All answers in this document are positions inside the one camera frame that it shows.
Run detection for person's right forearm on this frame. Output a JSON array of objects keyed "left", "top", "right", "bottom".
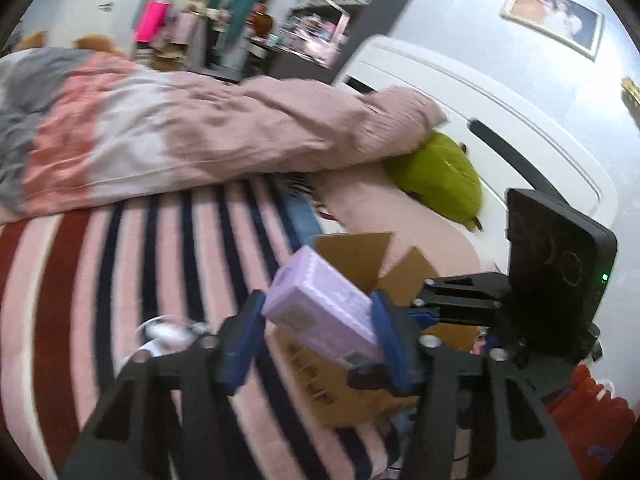
[{"left": 542, "top": 365, "right": 640, "bottom": 466}]

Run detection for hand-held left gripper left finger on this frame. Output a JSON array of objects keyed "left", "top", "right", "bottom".
[{"left": 60, "top": 290, "right": 266, "bottom": 480}]

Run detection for purple rectangular box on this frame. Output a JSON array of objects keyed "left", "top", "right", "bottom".
[{"left": 261, "top": 245, "right": 383, "bottom": 371}]

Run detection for green pillow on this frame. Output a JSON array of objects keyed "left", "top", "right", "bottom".
[{"left": 382, "top": 131, "right": 486, "bottom": 233}]

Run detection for white headboard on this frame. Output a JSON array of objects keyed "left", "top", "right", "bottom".
[{"left": 332, "top": 34, "right": 621, "bottom": 281}]

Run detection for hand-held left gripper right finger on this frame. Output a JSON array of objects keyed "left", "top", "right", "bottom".
[{"left": 370, "top": 290, "right": 581, "bottom": 480}]

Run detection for pink pillow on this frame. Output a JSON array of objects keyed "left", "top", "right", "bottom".
[{"left": 315, "top": 162, "right": 483, "bottom": 281}]

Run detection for striped red pink blanket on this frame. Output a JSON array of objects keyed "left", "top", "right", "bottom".
[{"left": 0, "top": 172, "right": 401, "bottom": 480}]

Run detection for brown round vase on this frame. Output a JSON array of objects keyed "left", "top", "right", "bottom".
[{"left": 248, "top": 2, "right": 276, "bottom": 38}]

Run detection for framed wall picture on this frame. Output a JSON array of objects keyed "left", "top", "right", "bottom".
[{"left": 500, "top": 0, "right": 605, "bottom": 61}]

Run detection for dark grey bookshelf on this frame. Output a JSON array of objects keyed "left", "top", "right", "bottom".
[{"left": 270, "top": 0, "right": 436, "bottom": 86}]

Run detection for pink grey white quilt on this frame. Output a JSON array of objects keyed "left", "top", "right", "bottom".
[{"left": 0, "top": 47, "right": 448, "bottom": 226}]

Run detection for pink plastic bag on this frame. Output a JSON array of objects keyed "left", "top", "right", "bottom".
[{"left": 295, "top": 12, "right": 348, "bottom": 68}]

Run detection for clear plastic wrapped item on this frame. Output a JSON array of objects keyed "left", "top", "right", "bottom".
[{"left": 134, "top": 314, "right": 213, "bottom": 358}]

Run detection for brown plush toy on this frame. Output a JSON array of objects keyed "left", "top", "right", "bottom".
[
  {"left": 74, "top": 34, "right": 126, "bottom": 58},
  {"left": 15, "top": 30, "right": 48, "bottom": 51}
]

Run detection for brown cardboard box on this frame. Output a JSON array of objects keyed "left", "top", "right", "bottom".
[{"left": 272, "top": 231, "right": 493, "bottom": 428}]

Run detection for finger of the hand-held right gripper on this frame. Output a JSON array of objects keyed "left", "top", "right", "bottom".
[
  {"left": 347, "top": 364, "right": 396, "bottom": 392},
  {"left": 407, "top": 271, "right": 508, "bottom": 328}
]

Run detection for pale pink bag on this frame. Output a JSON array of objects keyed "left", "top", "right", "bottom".
[{"left": 172, "top": 12, "right": 199, "bottom": 47}]

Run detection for bright pink bag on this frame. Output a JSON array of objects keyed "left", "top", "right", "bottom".
[{"left": 134, "top": 1, "right": 168, "bottom": 43}]

